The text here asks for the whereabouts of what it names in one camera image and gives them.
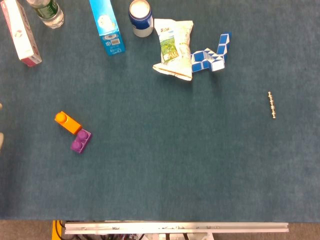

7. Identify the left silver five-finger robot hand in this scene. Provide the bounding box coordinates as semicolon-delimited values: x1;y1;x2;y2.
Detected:
0;102;5;153

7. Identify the orange toy brick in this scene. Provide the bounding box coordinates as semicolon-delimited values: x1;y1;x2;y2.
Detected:
54;110;83;136

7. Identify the purple toy brick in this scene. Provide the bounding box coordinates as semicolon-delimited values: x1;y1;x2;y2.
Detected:
70;128;93;155

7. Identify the pink and white carton box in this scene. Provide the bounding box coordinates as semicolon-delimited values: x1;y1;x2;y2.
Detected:
0;0;43;68

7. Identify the clear bottle with green label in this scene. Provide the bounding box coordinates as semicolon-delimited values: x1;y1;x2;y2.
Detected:
26;0;65;29

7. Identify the blue milk carton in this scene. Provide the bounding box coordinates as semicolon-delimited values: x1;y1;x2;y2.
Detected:
89;0;126;57

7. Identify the teal felt table cloth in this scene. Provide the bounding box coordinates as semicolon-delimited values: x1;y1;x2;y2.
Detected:
0;0;320;223

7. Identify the blue white cup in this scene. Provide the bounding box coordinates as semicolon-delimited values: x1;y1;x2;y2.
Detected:
128;0;154;38

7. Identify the white and green snack bag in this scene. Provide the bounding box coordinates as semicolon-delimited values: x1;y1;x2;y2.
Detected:
152;18;195;82

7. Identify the blue and white snake puzzle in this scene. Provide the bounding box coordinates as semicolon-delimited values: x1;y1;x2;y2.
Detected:
190;31;232;74

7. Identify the small metal beaded rod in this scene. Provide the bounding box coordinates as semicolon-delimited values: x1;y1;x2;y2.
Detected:
267;91;277;120

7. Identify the black cable bundle under rail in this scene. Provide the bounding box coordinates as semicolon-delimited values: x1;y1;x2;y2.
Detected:
55;219;66;238

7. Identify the yellow frame part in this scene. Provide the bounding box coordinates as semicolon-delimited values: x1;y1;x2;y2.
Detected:
51;219;63;240

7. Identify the aluminium profile rail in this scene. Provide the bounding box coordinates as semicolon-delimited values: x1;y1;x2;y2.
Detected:
64;221;290;235

